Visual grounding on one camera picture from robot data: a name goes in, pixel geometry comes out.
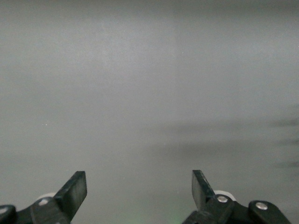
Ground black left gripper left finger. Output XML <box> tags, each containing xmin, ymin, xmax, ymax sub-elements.
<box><xmin>0</xmin><ymin>171</ymin><xmax>88</xmax><ymax>224</ymax></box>

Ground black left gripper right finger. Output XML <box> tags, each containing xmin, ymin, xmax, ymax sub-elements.
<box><xmin>182</xmin><ymin>169</ymin><xmax>292</xmax><ymax>224</ymax></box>

